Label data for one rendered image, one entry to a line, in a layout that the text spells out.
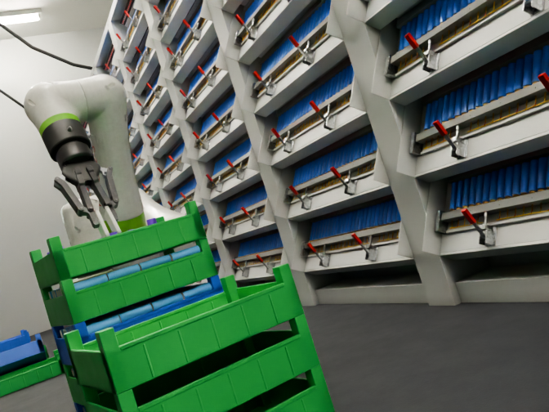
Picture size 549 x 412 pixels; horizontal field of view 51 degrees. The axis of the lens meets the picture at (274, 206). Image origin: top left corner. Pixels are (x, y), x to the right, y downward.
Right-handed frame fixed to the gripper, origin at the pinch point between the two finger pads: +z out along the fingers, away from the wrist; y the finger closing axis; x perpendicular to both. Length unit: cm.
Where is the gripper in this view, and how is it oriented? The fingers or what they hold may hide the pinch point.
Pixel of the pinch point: (106, 224)
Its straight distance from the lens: 126.0
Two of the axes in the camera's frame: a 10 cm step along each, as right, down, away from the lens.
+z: 4.9, 7.8, -3.8
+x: 3.5, -5.8, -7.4
